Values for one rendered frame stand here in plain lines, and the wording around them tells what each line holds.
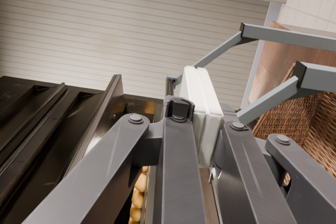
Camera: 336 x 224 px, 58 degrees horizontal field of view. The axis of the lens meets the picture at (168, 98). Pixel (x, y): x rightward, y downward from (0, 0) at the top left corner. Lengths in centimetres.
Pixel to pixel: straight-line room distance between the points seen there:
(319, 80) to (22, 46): 346
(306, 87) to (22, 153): 103
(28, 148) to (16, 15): 257
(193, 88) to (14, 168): 109
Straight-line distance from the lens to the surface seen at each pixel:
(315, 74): 61
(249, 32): 106
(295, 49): 156
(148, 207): 106
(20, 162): 125
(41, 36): 368
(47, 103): 160
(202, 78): 18
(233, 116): 16
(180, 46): 343
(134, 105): 181
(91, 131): 114
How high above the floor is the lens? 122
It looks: 3 degrees down
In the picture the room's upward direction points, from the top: 82 degrees counter-clockwise
